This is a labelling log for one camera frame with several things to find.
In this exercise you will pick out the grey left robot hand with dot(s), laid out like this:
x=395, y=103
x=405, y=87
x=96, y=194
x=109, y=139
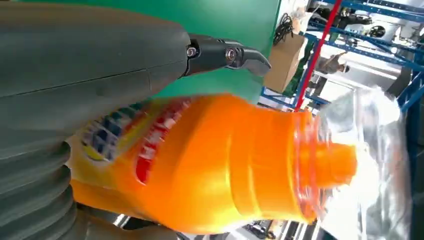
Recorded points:
x=82, y=63

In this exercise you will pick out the orange drink bottle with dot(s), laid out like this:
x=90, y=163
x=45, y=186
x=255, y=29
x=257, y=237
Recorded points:
x=215, y=159

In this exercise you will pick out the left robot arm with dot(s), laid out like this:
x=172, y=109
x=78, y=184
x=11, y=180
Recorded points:
x=33, y=195

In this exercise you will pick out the brown cardboard box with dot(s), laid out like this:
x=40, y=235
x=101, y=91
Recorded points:
x=285, y=63

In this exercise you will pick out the red pole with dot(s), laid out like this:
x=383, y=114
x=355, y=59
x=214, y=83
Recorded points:
x=314, y=56

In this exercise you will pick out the blue metal shelf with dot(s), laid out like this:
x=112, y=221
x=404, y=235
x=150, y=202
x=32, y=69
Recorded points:
x=364, y=49

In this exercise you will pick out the black round fan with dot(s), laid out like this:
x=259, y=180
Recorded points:
x=377, y=31

